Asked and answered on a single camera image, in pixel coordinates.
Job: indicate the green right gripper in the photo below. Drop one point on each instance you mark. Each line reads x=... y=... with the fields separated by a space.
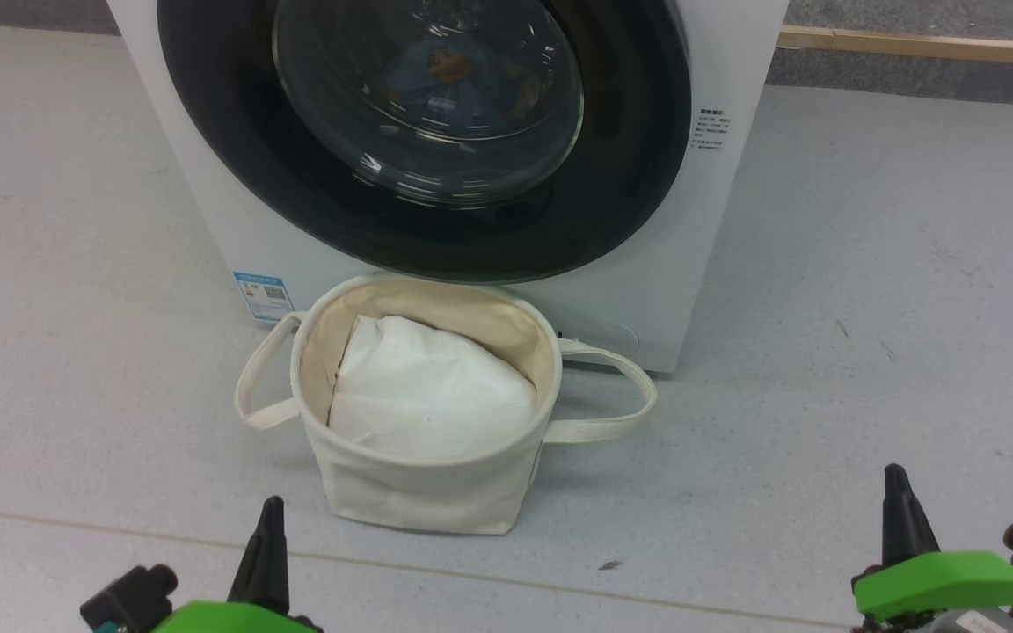
x=946 y=580

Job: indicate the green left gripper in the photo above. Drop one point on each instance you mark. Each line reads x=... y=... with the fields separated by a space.
x=234 y=620

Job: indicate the blue cartoon print garment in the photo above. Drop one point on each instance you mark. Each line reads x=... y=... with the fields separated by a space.
x=462 y=79

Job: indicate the white front-load washing machine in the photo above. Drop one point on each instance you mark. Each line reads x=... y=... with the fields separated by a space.
x=199 y=202

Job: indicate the printed text notice label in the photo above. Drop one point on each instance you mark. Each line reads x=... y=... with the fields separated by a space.
x=710 y=129

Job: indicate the cream canvas laundry basket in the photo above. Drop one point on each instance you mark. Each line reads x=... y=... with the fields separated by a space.
x=419 y=492

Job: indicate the blue energy label sticker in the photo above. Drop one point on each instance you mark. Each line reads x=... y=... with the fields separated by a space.
x=264 y=297

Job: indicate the small dark floor debris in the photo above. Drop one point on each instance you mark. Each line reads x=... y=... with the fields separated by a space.
x=609 y=564

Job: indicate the wooden floor trim strip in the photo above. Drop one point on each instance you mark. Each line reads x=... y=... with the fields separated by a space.
x=929 y=46

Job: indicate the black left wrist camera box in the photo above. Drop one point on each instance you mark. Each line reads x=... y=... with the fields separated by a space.
x=124 y=598

